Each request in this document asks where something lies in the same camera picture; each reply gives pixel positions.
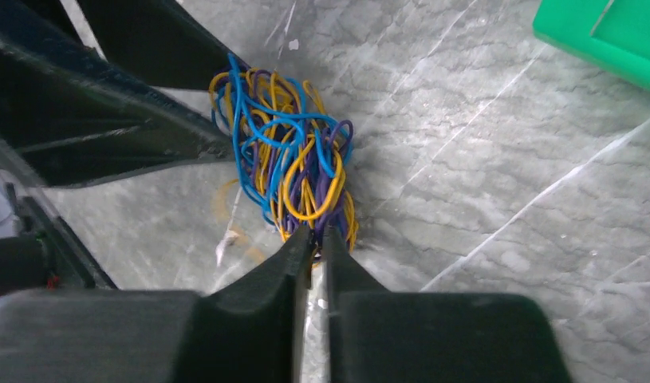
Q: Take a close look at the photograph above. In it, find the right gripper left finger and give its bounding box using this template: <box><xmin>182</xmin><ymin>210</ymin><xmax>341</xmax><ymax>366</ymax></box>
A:
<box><xmin>0</xmin><ymin>227</ymin><xmax>312</xmax><ymax>382</ymax></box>

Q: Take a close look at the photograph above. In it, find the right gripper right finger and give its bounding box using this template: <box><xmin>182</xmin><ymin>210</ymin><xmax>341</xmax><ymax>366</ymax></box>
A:
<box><xmin>322</xmin><ymin>227</ymin><xmax>571</xmax><ymax>383</ymax></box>

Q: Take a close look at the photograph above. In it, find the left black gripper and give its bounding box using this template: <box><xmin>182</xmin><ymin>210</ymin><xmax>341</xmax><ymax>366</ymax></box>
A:
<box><xmin>0</xmin><ymin>1</ymin><xmax>231</xmax><ymax>296</ymax></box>

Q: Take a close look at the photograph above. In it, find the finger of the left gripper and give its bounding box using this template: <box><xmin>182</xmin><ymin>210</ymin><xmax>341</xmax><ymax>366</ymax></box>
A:
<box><xmin>78</xmin><ymin>0</ymin><xmax>232</xmax><ymax>90</ymax></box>

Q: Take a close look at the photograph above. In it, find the blue cable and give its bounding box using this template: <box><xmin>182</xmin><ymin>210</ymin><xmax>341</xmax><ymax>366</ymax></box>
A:
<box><xmin>211</xmin><ymin>53</ymin><xmax>355</xmax><ymax>226</ymax></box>

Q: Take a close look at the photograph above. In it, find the green plastic bin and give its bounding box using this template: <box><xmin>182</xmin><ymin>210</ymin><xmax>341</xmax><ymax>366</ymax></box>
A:
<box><xmin>533</xmin><ymin>0</ymin><xmax>650</xmax><ymax>91</ymax></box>

